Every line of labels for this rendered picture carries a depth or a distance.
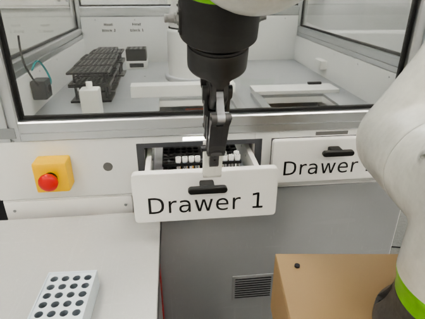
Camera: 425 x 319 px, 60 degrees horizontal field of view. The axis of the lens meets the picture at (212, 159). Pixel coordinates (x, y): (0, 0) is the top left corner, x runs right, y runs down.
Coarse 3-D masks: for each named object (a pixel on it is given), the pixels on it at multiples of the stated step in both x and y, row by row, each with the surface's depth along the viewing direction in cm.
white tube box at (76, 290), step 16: (64, 272) 65; (80, 272) 65; (96, 272) 65; (48, 288) 62; (64, 288) 63; (80, 288) 62; (96, 288) 64; (48, 304) 58; (64, 304) 59; (80, 304) 60
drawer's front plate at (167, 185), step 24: (192, 168) 72; (240, 168) 72; (264, 168) 72; (144, 192) 72; (168, 192) 72; (240, 192) 74; (264, 192) 75; (144, 216) 74; (168, 216) 75; (192, 216) 75; (216, 216) 76
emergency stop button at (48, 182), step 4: (40, 176) 77; (44, 176) 77; (48, 176) 77; (52, 176) 77; (40, 180) 77; (44, 180) 77; (48, 180) 77; (52, 180) 77; (56, 180) 78; (40, 184) 77; (44, 184) 77; (48, 184) 77; (52, 184) 77; (56, 184) 78; (40, 188) 78; (44, 188) 78; (48, 188) 78; (52, 188) 78
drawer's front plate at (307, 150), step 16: (272, 144) 87; (288, 144) 86; (304, 144) 86; (320, 144) 86; (336, 144) 87; (352, 144) 87; (272, 160) 87; (288, 160) 87; (304, 160) 88; (320, 160) 88; (336, 160) 89; (352, 160) 89; (288, 176) 89; (304, 176) 90; (320, 176) 90; (336, 176) 91; (352, 176) 91; (368, 176) 92
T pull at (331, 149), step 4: (328, 148) 86; (332, 148) 86; (336, 148) 86; (340, 148) 86; (324, 152) 84; (328, 152) 84; (332, 152) 84; (336, 152) 84; (340, 152) 84; (344, 152) 84; (348, 152) 84; (352, 152) 84; (324, 156) 84; (328, 156) 84; (332, 156) 84; (336, 156) 84
